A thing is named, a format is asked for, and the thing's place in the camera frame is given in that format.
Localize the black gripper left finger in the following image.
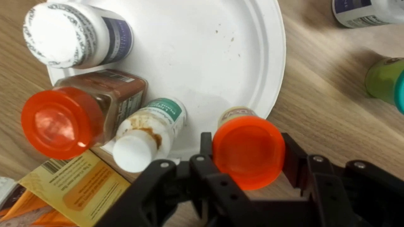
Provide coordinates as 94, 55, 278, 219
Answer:
96, 132, 263, 227

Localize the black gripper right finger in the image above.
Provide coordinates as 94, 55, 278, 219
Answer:
282, 133, 404, 227

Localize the yellow Play-Doh tub orange lid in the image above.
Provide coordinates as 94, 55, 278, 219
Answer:
211, 106, 288, 193

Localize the small white teal-label bottle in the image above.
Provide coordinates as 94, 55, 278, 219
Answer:
111, 98, 188, 174

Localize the green Play-Doh tub teal lid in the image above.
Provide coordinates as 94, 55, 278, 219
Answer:
365, 57, 404, 115

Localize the orange-capped brown spice jar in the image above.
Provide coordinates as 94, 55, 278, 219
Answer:
20, 69, 149, 162

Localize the white blue-label pill bottle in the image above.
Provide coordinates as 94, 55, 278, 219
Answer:
23, 2, 135, 71
331, 0, 404, 29

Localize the white paper plate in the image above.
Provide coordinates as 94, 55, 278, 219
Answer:
44, 0, 288, 164

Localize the yellow orange cardboard box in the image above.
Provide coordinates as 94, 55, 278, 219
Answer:
0, 149, 132, 227

